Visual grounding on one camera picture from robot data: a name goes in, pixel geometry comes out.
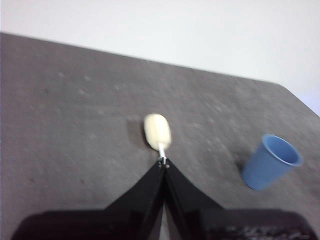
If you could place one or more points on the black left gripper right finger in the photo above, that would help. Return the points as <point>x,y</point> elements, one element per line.
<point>205,222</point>

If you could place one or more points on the blue ribbed plastic cup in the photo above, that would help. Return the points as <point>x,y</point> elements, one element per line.
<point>267,165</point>

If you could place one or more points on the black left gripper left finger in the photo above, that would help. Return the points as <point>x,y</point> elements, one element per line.
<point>125,220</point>

